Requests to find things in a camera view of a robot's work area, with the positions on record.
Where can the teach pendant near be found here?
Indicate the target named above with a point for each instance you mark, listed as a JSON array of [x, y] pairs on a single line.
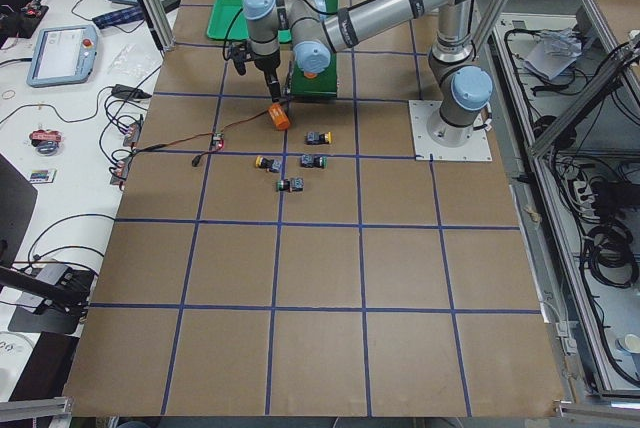
[[63, 56]]

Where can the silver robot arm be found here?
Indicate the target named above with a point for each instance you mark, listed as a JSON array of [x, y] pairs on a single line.
[[316, 35]]

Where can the clear plastic bag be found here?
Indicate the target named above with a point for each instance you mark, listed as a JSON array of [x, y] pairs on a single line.
[[132, 61]]

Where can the small motor controller board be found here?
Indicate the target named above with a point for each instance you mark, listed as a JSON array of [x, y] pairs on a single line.
[[217, 141]]

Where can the yellow mushroom push button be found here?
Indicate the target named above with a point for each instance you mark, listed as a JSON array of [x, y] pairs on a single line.
[[318, 138]]

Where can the green conveyor belt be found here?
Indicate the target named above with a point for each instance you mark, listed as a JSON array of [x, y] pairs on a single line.
[[312, 57]]

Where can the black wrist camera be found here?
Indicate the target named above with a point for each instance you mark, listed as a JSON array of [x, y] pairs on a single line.
[[239, 54]]

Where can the crumpled white paper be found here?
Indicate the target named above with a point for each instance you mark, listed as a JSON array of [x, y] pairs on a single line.
[[554, 52]]

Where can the green plastic tray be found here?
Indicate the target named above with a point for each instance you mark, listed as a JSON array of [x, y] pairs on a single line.
[[228, 23]]

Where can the green red push button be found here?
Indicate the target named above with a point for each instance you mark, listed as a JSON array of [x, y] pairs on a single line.
[[292, 184]]

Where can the orange cylinder with 4680 print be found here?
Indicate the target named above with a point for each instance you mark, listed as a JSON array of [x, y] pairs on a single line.
[[279, 117]]

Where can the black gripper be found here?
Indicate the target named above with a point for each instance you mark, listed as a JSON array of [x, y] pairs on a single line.
[[265, 63]]

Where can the black power adapter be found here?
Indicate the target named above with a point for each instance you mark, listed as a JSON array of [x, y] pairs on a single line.
[[125, 92]]

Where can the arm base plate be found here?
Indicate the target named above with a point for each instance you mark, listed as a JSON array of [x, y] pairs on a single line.
[[435, 140]]

